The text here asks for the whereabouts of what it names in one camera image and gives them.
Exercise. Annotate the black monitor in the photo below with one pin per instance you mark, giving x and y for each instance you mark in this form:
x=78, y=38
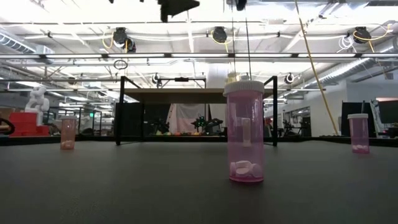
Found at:
x=388, y=112

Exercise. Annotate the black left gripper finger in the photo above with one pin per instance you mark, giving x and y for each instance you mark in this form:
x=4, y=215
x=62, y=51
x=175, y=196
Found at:
x=174, y=7

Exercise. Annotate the red storage crate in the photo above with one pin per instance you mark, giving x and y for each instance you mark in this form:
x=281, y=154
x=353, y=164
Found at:
x=21, y=124

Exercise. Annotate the wooden shelf black metal frame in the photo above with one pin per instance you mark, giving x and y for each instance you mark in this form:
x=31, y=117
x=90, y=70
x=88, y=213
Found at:
x=186, y=95

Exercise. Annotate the black robot green light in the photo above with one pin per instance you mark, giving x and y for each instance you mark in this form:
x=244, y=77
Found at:
x=205, y=123

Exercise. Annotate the red translucent pill bottle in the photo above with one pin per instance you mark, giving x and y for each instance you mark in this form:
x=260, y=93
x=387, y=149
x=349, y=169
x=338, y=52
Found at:
x=67, y=133

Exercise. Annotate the long light bar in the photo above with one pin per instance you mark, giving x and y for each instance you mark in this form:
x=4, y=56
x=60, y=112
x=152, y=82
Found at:
x=199, y=55

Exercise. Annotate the silver ventilation duct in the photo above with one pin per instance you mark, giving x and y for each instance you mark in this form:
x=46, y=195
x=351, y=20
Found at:
x=15, y=43
x=357, y=70

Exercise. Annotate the pink translucent pill bottle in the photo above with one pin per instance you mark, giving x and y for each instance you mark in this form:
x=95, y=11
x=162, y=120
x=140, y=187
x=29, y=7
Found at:
x=245, y=130
x=359, y=133

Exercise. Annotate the black table mat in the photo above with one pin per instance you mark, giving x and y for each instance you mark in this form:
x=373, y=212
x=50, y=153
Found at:
x=124, y=186

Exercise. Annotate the black partition panel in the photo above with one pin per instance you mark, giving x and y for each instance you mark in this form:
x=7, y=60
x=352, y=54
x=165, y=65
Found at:
x=133, y=119

